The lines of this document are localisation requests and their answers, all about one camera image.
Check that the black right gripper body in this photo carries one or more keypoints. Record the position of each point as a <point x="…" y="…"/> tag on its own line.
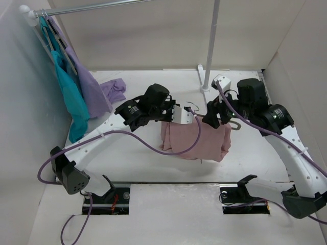
<point x="246" y="108"/>

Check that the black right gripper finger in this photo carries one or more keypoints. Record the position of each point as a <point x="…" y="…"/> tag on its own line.
<point x="225" y="115"/>
<point x="211" y="116"/>

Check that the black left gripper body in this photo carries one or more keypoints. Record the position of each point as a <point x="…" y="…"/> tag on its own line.
<point x="163" y="114"/>

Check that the grey clothes hanger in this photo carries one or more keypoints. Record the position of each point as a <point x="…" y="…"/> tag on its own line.
<point x="190" y="105"/>

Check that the pink trousers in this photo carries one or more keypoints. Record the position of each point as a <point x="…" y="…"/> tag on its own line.
<point x="211" y="144"/>

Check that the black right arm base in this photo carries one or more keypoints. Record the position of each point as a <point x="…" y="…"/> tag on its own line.
<point x="235" y="199"/>

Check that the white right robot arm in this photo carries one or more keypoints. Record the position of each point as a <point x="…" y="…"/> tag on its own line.
<point x="305" y="193"/>

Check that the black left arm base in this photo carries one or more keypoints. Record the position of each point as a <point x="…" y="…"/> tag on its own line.
<point x="117" y="205"/>

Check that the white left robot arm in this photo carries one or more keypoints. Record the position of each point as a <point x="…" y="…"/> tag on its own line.
<point x="71" y="167"/>

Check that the grey hanger with purple garment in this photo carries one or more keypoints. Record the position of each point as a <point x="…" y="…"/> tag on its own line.
<point x="62" y="45"/>

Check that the grey hanger with teal garment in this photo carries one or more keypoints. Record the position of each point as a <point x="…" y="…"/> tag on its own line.
<point x="50" y="38"/>

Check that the purple hanging garment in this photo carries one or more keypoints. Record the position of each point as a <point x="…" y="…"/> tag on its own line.
<point x="99" y="98"/>

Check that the grey vertical rack pole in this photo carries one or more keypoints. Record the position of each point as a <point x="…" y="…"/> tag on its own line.
<point x="211" y="41"/>

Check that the teal hanging garment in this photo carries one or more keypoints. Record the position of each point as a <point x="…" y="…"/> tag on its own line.
<point x="73" y="99"/>

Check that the white rack corner joint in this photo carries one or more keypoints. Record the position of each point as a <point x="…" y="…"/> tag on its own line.
<point x="29" y="15"/>

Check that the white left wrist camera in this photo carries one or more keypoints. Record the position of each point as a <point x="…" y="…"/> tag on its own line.
<point x="181" y="116"/>

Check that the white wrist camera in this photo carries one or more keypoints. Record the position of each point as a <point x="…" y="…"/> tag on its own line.
<point x="222" y="81"/>
<point x="181" y="116"/>

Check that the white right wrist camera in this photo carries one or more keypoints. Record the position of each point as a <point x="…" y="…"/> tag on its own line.
<point x="222" y="81"/>

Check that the silver horizontal rack rail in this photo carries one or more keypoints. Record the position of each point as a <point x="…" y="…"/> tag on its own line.
<point x="69" y="10"/>

